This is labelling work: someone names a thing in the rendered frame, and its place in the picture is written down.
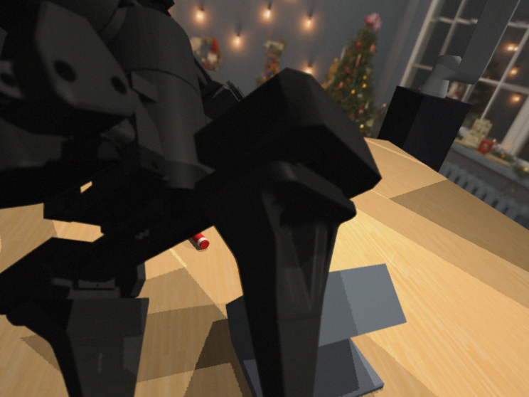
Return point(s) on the red peg with white band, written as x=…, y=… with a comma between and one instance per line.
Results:
x=202, y=242

